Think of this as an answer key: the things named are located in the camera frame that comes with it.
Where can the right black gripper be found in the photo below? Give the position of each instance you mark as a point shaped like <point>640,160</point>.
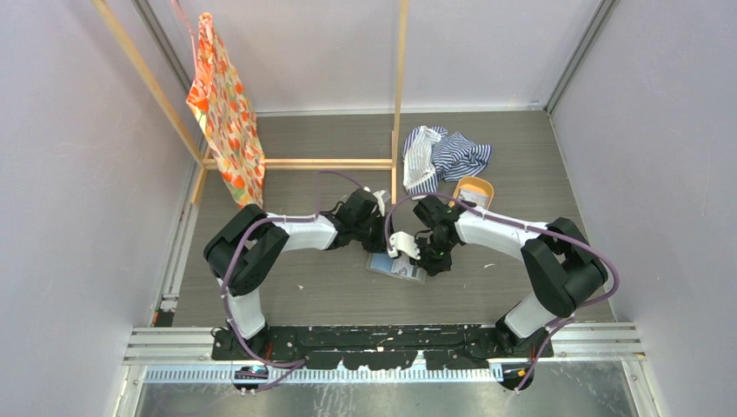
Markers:
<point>433,268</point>

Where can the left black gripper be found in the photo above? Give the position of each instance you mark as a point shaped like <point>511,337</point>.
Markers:
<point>380,246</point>

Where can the silver VIP card front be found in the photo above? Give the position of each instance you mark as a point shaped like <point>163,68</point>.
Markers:
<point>403,268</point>

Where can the clear grey card holder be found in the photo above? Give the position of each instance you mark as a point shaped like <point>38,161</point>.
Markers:
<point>381,264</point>

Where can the yellow oval tray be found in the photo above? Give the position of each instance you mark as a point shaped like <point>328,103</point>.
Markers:
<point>472,189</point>

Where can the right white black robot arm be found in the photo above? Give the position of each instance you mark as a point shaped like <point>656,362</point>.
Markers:
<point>562,272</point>

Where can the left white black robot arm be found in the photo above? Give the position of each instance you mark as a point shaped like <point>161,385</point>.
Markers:
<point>244,251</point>

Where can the blue white striped cloth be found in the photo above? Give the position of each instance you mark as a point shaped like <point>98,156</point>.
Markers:
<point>432,154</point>

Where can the orange floral cloth bag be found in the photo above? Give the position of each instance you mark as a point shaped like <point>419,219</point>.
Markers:
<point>219,103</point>

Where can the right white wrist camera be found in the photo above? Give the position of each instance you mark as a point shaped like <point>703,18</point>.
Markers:
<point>402,243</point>

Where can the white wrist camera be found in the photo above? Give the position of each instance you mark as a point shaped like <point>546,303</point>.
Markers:
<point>402,243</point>
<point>383,199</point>

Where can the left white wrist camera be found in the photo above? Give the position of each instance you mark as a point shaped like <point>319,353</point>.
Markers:
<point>383,199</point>

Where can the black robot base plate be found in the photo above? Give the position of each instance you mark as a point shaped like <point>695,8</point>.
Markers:
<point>460,346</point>

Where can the wooden rack frame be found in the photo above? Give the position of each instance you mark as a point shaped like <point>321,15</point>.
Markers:
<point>206,163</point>

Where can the aluminium rail frame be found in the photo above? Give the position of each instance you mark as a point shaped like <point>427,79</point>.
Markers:
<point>597,369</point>

